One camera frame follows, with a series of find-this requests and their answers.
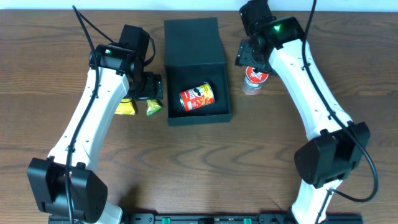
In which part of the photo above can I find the green snack packet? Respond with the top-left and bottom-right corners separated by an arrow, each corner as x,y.
146,100 -> 163,116

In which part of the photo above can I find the yellow snack packet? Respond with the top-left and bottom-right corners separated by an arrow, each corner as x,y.
114,98 -> 136,116

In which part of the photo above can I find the silver Pringles can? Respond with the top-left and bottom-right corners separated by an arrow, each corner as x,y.
242,67 -> 269,95

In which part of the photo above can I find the red Pringles can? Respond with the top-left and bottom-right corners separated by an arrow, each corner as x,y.
179,82 -> 215,112

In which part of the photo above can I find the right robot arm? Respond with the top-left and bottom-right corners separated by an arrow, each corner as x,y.
235,1 -> 370,223

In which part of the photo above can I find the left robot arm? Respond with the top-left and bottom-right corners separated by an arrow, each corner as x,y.
27,25 -> 163,223

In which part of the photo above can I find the black open gift box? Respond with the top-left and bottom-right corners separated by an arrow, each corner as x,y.
164,17 -> 232,126

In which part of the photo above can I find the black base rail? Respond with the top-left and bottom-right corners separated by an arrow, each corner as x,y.
48,212 -> 364,224

